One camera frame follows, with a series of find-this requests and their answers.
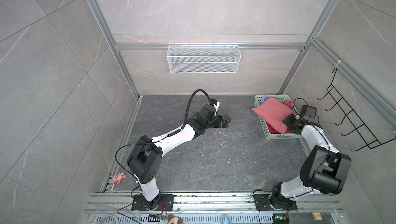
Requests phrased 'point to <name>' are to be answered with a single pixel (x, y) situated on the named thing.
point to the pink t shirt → (275, 111)
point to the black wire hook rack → (355, 131)
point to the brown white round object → (172, 220)
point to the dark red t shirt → (273, 130)
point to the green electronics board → (280, 218)
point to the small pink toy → (117, 178)
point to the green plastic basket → (257, 99)
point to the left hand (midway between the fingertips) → (226, 116)
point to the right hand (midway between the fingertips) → (287, 118)
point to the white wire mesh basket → (203, 59)
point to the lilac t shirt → (264, 98)
